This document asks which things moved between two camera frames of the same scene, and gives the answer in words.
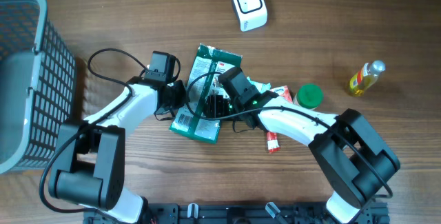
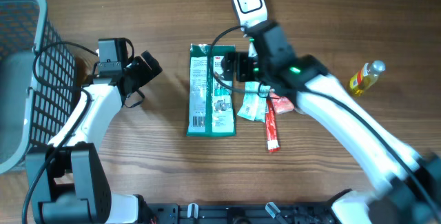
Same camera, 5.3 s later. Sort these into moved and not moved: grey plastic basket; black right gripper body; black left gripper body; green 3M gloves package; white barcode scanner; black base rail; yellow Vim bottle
Moved: black left gripper body; black right gripper body; green 3M gloves package
Not moved: white barcode scanner; yellow Vim bottle; grey plastic basket; black base rail
